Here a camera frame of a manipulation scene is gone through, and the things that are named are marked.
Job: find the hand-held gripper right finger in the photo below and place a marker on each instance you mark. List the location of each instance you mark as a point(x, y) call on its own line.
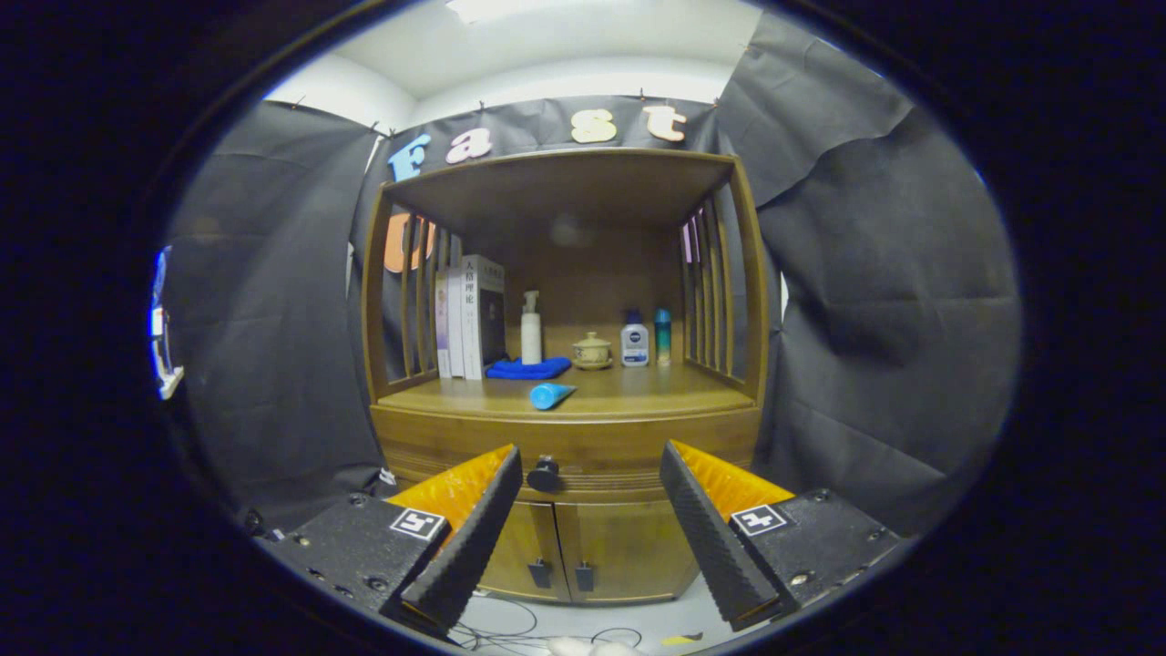
point(710, 547)

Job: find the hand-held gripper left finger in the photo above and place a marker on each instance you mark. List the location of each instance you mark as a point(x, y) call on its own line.
point(465, 547)

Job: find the wooden drawer with black knob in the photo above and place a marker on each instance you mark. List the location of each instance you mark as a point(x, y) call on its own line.
point(638, 437)

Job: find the blue squeeze tube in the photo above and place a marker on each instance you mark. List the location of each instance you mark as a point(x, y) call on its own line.
point(548, 396)

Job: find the wooden cabinet door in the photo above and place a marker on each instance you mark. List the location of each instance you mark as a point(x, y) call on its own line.
point(624, 547)
point(524, 547)

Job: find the wooden countertop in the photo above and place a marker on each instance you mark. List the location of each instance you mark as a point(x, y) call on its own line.
point(656, 387)

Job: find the wooden cabinet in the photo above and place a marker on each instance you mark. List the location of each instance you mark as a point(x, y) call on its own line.
point(592, 264)

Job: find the yellow tape piece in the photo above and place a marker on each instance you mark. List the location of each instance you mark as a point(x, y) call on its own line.
point(681, 638)

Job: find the blue folded cloth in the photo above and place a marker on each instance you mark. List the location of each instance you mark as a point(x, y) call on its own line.
point(528, 369)

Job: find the teal slim bottle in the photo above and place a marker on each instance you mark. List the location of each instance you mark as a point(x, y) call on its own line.
point(663, 342)

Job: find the white lotion bottle blue cap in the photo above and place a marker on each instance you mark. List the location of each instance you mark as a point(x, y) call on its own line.
point(635, 346)

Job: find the thin white book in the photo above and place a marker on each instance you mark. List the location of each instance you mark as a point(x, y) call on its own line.
point(455, 333)

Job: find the purple and white book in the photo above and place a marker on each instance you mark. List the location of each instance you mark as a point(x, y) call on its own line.
point(442, 333)

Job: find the white pump bottle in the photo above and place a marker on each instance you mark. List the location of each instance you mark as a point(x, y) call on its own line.
point(531, 342)

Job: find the beige lidded teacup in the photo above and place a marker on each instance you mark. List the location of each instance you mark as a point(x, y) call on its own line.
point(592, 353)

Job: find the black and white book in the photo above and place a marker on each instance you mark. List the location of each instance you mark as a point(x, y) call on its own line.
point(474, 319)

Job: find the bright white equipment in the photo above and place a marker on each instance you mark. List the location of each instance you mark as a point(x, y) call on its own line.
point(164, 346)

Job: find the ceiling light panel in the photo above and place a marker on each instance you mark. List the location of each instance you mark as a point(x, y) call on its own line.
point(547, 7)

